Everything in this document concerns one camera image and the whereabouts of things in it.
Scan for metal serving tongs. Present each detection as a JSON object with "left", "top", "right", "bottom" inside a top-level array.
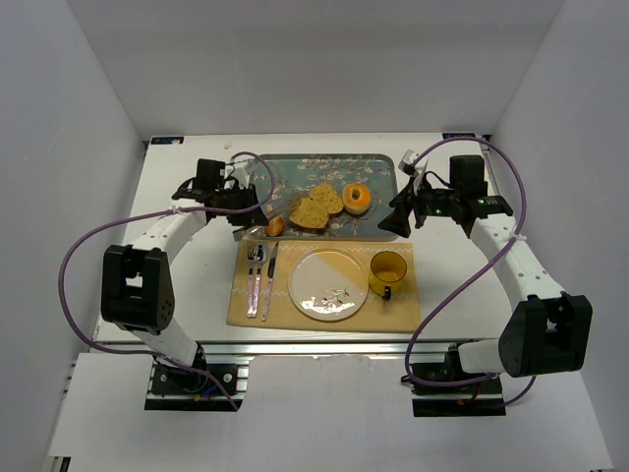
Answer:
[{"left": 232, "top": 193, "right": 303, "bottom": 242}]

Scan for bread slice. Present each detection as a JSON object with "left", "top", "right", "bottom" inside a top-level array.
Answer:
[
  {"left": 289, "top": 197, "right": 329, "bottom": 230},
  {"left": 309, "top": 182, "right": 344, "bottom": 216}
]

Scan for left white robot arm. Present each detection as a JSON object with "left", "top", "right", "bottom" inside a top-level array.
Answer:
[{"left": 100, "top": 159, "right": 272, "bottom": 370}]

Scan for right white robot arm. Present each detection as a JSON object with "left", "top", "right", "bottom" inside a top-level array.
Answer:
[{"left": 378, "top": 150, "right": 593, "bottom": 382}]

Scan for orange sesame bun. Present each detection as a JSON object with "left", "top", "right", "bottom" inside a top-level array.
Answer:
[{"left": 265, "top": 215, "right": 284, "bottom": 237}]

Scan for orange bagel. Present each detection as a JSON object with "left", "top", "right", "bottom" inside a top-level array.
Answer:
[{"left": 341, "top": 183, "right": 372, "bottom": 215}]

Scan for blue floral tray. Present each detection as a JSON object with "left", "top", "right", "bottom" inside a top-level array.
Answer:
[{"left": 245, "top": 153, "right": 398, "bottom": 241}]

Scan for yellow mug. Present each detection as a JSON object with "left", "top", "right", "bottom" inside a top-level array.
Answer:
[{"left": 369, "top": 251, "right": 408, "bottom": 301}]

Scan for yellow placemat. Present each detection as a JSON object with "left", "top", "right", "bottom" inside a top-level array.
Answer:
[{"left": 227, "top": 240, "right": 422, "bottom": 333}]

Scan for white and yellow plate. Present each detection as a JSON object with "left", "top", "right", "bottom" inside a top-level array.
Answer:
[{"left": 288, "top": 249, "right": 369, "bottom": 323}]

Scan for pink handled fork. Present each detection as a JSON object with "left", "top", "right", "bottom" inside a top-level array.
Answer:
[{"left": 247, "top": 241, "right": 258, "bottom": 318}]

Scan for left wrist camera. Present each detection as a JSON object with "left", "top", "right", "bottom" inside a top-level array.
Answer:
[{"left": 226, "top": 157, "right": 257, "bottom": 187}]

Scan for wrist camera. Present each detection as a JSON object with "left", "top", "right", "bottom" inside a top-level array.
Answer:
[
  {"left": 398, "top": 149, "right": 428, "bottom": 195},
  {"left": 226, "top": 157, "right": 257, "bottom": 187}
]

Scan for pink handled spoon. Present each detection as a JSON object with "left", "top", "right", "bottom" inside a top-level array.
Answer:
[{"left": 250, "top": 242, "right": 268, "bottom": 319}]

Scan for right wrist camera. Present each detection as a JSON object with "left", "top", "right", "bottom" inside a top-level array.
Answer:
[{"left": 398, "top": 149, "right": 428, "bottom": 195}]

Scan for pink handled knife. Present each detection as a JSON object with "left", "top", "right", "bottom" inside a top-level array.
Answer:
[{"left": 260, "top": 242, "right": 279, "bottom": 323}]

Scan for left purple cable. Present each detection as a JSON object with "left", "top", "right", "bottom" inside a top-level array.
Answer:
[{"left": 57, "top": 150, "right": 276, "bottom": 412}]

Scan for purple cable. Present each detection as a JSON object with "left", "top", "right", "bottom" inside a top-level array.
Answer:
[
  {"left": 403, "top": 137, "right": 538, "bottom": 407},
  {"left": 57, "top": 150, "right": 276, "bottom": 412}
]

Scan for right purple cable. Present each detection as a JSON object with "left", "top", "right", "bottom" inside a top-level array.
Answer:
[{"left": 403, "top": 137, "right": 538, "bottom": 407}]

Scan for aluminium frame rail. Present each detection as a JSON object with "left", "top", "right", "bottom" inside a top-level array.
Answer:
[{"left": 171, "top": 336, "right": 492, "bottom": 360}]

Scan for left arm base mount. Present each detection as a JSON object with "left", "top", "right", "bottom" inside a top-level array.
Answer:
[{"left": 144, "top": 355, "right": 250, "bottom": 412}]

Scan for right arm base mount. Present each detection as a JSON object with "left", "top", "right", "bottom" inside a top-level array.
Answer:
[{"left": 400, "top": 375, "right": 506, "bottom": 418}]

